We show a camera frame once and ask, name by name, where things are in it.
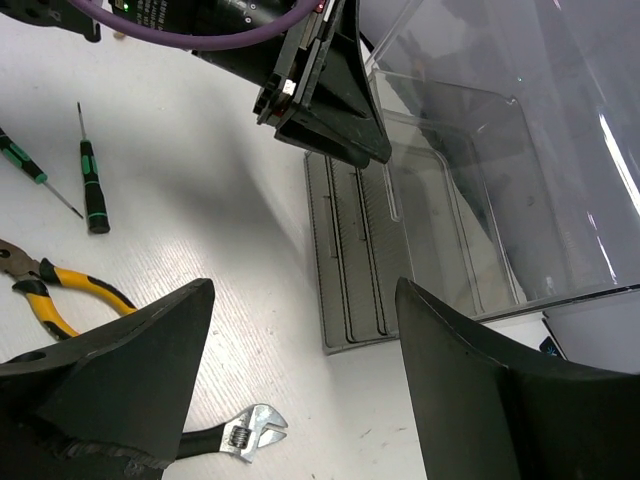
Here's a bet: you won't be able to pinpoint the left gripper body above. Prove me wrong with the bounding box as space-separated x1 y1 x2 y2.
1 1 323 99

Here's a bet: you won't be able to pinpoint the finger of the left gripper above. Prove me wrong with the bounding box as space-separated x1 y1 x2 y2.
275 1 391 168

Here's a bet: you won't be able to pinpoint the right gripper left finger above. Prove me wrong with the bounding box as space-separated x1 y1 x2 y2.
1 279 215 479

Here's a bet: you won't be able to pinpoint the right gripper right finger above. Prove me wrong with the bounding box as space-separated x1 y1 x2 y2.
395 278 639 479

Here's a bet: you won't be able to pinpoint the black handle adjustable wrench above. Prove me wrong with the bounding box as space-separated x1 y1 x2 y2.
176 403 288 463

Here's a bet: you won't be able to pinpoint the yellow long nose pliers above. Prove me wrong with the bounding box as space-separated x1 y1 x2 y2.
0 238 139 341

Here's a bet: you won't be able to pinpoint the clear plastic drawer organizer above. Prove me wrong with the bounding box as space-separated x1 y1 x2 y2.
304 1 639 354

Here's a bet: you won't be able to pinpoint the blue label sticker right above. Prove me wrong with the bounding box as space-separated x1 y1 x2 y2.
538 336 566 360

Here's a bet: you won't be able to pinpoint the green black screwdriver upper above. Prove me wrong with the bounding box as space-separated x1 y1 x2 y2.
76 102 111 235

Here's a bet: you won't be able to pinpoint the green black screwdriver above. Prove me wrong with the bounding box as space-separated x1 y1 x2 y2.
1 130 83 219
76 102 111 235

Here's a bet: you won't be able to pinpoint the green black screwdriver lower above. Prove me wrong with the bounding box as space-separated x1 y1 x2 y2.
1 130 83 219

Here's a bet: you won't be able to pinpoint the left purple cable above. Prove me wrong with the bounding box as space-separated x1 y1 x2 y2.
67 0 326 51

